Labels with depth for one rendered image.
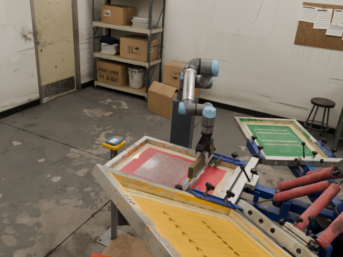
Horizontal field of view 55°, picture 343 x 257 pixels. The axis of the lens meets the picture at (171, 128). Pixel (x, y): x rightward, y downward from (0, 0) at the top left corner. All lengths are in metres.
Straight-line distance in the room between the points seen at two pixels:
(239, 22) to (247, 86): 1.06
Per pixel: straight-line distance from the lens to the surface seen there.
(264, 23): 5.64
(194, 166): 1.91
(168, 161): 2.29
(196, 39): 6.00
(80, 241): 3.10
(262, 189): 2.01
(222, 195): 1.97
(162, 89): 5.46
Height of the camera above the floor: 2.12
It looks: 25 degrees down
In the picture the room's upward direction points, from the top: 4 degrees clockwise
